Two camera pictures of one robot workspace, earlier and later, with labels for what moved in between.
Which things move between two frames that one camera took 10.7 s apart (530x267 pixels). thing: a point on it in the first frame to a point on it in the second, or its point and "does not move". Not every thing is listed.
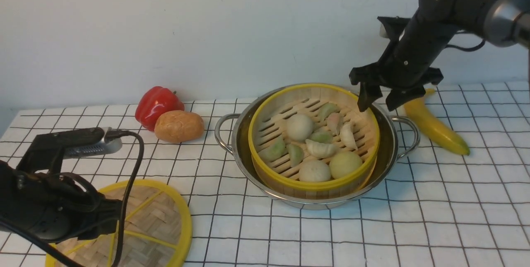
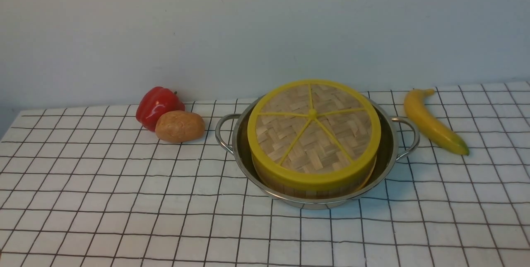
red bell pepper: x=152 y=102 does not move
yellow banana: x=440 y=132 does not move
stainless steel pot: x=398 y=136 does not move
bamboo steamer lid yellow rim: x=157 y=230 to x=314 y=135
